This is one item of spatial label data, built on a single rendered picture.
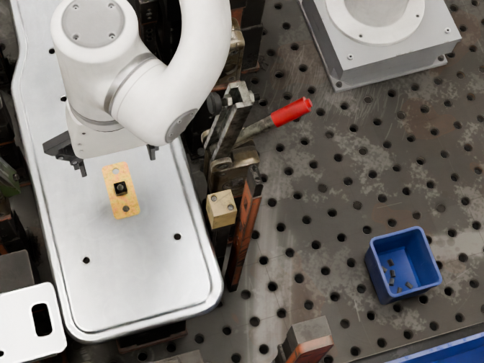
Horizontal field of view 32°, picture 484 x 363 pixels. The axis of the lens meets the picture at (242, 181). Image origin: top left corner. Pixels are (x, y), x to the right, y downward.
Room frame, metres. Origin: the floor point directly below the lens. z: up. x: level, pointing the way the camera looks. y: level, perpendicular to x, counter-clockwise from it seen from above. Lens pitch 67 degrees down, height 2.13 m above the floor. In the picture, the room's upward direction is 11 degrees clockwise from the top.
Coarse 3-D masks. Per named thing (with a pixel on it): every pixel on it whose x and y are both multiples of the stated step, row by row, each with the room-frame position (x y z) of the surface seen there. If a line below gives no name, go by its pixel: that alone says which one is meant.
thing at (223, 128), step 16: (208, 96) 0.49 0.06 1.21; (224, 96) 0.49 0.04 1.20; (240, 96) 0.49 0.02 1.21; (256, 96) 0.50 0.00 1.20; (224, 112) 0.50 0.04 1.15; (240, 112) 0.48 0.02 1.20; (224, 128) 0.48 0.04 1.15; (240, 128) 0.48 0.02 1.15; (208, 144) 0.49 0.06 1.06; (224, 144) 0.47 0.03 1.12
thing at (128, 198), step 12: (108, 168) 0.45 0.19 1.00; (120, 168) 0.45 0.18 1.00; (108, 180) 0.43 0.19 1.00; (120, 180) 0.43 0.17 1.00; (108, 192) 0.41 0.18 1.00; (120, 192) 0.41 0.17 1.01; (132, 192) 0.42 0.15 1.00; (120, 204) 0.40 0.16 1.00; (132, 204) 0.40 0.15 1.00; (120, 216) 0.38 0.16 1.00
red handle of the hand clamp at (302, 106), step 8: (288, 104) 0.54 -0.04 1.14; (296, 104) 0.53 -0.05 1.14; (304, 104) 0.53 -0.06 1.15; (312, 104) 0.54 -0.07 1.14; (272, 112) 0.53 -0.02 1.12; (280, 112) 0.52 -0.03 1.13; (288, 112) 0.52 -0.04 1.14; (296, 112) 0.53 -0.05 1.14; (304, 112) 0.53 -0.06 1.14; (264, 120) 0.52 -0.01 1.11; (272, 120) 0.52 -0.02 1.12; (280, 120) 0.52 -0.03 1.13; (288, 120) 0.52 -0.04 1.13; (248, 128) 0.51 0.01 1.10; (256, 128) 0.51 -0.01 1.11; (264, 128) 0.51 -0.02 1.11; (272, 128) 0.51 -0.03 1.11; (240, 136) 0.50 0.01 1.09; (248, 136) 0.50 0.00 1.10; (256, 136) 0.50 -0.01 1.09; (216, 144) 0.49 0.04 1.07; (240, 144) 0.49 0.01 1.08
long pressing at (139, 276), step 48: (48, 0) 0.71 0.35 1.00; (48, 48) 0.62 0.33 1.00; (48, 96) 0.54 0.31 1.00; (48, 192) 0.39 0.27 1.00; (96, 192) 0.41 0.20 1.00; (144, 192) 0.42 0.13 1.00; (192, 192) 0.44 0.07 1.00; (48, 240) 0.33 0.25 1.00; (96, 240) 0.34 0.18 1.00; (144, 240) 0.35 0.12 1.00; (192, 240) 0.37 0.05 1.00; (96, 288) 0.27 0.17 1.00; (144, 288) 0.29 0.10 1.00; (192, 288) 0.30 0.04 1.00; (96, 336) 0.21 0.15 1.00
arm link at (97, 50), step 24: (72, 0) 0.44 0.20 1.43; (96, 0) 0.44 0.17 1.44; (120, 0) 0.45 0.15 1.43; (72, 24) 0.41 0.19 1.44; (96, 24) 0.42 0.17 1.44; (120, 24) 0.42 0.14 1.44; (72, 48) 0.39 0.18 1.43; (96, 48) 0.39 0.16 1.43; (120, 48) 0.40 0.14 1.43; (144, 48) 0.43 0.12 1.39; (72, 72) 0.38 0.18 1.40; (96, 72) 0.38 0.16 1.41; (120, 72) 0.39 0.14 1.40; (72, 96) 0.39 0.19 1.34; (96, 96) 0.37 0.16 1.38; (96, 120) 0.38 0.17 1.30
